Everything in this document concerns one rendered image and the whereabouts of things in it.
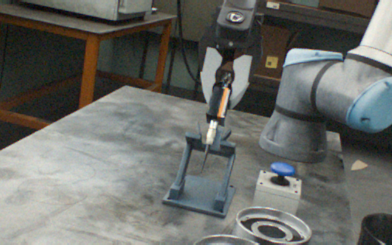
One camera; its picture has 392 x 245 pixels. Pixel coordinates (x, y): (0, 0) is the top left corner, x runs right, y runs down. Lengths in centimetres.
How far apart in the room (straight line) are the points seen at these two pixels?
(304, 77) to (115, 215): 53
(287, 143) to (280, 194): 31
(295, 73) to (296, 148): 16
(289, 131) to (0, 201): 63
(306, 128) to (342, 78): 15
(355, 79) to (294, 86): 14
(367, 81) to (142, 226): 53
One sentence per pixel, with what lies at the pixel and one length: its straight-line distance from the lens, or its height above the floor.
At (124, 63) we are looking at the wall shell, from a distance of 497.
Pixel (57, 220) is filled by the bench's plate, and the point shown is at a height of 80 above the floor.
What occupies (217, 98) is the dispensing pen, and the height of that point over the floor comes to 97.
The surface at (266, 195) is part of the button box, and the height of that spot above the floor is 83.
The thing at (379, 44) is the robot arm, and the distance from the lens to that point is 111.
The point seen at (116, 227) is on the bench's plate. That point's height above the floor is 80.
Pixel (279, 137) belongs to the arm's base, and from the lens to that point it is 119.
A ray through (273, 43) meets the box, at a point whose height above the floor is 71.
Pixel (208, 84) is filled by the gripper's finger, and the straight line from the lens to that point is 86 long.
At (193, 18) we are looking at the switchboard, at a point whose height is 74.
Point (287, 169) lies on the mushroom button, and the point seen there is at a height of 87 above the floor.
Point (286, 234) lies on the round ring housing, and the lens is 78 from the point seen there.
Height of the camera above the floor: 116
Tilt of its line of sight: 16 degrees down
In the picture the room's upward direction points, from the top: 11 degrees clockwise
